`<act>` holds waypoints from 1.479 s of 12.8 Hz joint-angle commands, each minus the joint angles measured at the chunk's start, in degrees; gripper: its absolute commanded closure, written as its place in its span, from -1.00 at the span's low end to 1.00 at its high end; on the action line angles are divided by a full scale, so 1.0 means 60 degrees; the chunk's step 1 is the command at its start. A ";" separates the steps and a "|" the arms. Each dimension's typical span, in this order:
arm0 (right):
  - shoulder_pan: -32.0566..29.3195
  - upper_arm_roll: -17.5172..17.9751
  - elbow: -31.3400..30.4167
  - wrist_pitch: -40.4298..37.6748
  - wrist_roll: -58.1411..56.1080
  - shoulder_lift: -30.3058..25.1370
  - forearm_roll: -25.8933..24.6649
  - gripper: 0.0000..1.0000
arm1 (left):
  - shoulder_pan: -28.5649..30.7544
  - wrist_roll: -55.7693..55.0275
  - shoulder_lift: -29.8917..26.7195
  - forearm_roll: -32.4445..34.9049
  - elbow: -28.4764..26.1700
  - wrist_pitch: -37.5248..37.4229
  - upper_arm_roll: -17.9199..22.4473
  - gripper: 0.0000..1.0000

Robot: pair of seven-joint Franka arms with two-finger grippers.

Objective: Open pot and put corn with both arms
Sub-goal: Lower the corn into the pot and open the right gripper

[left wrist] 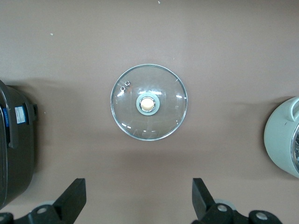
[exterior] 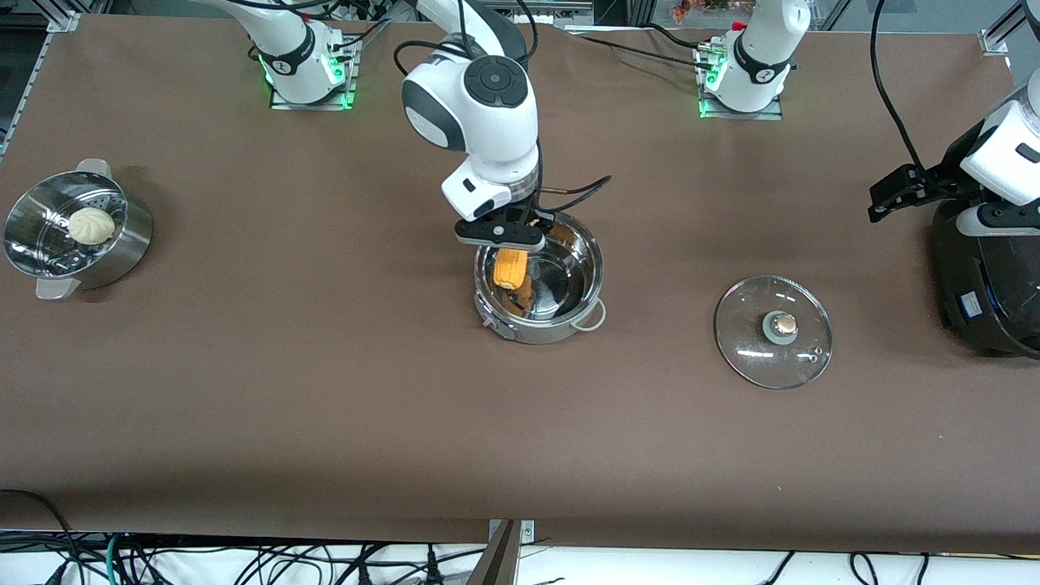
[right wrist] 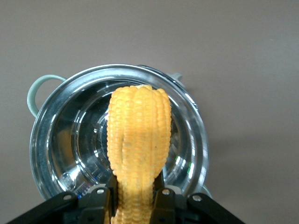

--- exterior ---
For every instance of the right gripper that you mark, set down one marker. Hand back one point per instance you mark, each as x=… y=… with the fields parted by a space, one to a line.
x=519 y=213

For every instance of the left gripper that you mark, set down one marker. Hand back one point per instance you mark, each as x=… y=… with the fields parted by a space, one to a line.
x=940 y=180

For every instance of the yellow corn cob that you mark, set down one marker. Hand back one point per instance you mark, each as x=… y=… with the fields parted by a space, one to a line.
x=510 y=272

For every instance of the glass pot lid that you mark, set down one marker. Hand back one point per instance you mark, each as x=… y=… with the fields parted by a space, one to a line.
x=747 y=341

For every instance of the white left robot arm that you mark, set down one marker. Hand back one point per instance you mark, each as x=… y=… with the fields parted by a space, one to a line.
x=760 y=61

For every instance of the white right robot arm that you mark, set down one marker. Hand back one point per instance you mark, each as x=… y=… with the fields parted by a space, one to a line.
x=487 y=122

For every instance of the steel steamer pot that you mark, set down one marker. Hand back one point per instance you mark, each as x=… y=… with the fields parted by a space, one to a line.
x=122 y=248

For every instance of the black round appliance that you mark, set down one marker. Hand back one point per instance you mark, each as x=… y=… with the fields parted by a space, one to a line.
x=975 y=276

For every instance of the grey metal box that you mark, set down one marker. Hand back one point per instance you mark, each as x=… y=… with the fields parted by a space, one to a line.
x=561 y=11

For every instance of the orange decoration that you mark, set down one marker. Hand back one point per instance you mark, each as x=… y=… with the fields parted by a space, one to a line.
x=703 y=8

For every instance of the white steamed bun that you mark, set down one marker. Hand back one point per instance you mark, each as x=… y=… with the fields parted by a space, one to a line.
x=89 y=226

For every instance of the aluminium corner bracket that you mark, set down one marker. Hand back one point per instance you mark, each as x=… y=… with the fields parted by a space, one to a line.
x=998 y=42
x=63 y=22

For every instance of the aluminium frame rail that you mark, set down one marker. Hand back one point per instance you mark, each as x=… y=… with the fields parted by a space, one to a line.
x=24 y=97
x=1011 y=24

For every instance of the small metal table bracket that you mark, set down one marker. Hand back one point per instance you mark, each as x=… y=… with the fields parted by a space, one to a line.
x=528 y=532

